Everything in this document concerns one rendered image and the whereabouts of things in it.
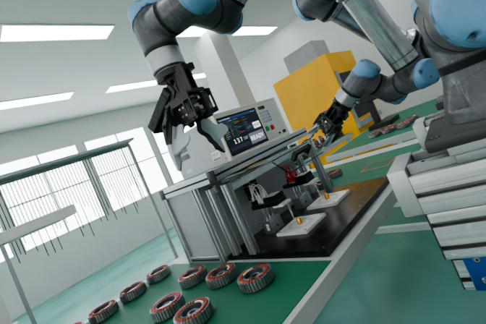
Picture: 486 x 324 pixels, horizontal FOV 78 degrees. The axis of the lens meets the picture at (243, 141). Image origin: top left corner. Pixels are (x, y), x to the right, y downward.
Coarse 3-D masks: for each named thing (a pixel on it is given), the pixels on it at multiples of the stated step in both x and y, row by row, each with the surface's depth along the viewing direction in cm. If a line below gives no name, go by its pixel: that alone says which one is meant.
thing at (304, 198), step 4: (304, 192) 147; (300, 196) 143; (304, 196) 145; (308, 196) 146; (292, 200) 145; (296, 200) 143; (300, 200) 142; (304, 200) 144; (308, 200) 145; (296, 204) 144; (300, 204) 142; (304, 204) 143; (296, 208) 145; (300, 208) 143
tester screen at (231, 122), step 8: (248, 112) 137; (224, 120) 126; (232, 120) 129; (240, 120) 132; (248, 120) 136; (256, 120) 139; (232, 128) 128; (240, 128) 131; (256, 128) 138; (224, 136) 123; (232, 136) 126; (240, 136) 129; (248, 136) 133; (232, 144) 125; (240, 144) 128; (232, 152) 124
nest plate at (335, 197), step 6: (336, 192) 139; (342, 192) 135; (348, 192) 134; (318, 198) 142; (324, 198) 138; (330, 198) 134; (336, 198) 130; (342, 198) 130; (312, 204) 137; (318, 204) 133; (324, 204) 130; (330, 204) 127; (336, 204) 126
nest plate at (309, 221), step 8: (304, 216) 124; (312, 216) 120; (320, 216) 116; (288, 224) 124; (296, 224) 119; (304, 224) 115; (312, 224) 111; (280, 232) 118; (288, 232) 114; (296, 232) 111; (304, 232) 108
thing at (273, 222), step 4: (272, 216) 129; (276, 216) 128; (280, 216) 129; (264, 220) 129; (268, 220) 126; (272, 220) 126; (276, 220) 127; (280, 220) 129; (264, 224) 127; (268, 224) 125; (272, 224) 125; (276, 224) 127; (280, 224) 128; (264, 228) 127; (272, 228) 124; (276, 228) 126; (268, 232) 126; (272, 232) 125
